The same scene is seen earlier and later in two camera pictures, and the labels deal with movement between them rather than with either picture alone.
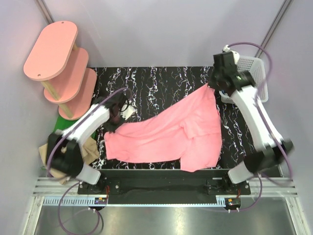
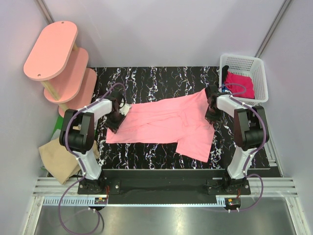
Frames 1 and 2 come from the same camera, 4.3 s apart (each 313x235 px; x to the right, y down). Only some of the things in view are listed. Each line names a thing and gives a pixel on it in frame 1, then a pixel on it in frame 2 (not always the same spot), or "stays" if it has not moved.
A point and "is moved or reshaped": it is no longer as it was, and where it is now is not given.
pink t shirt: [187, 129] is moved or reshaped
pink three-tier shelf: [55, 60] stays
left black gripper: [112, 128] stays
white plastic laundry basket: [254, 67] stays
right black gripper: [211, 83] -> [212, 119]
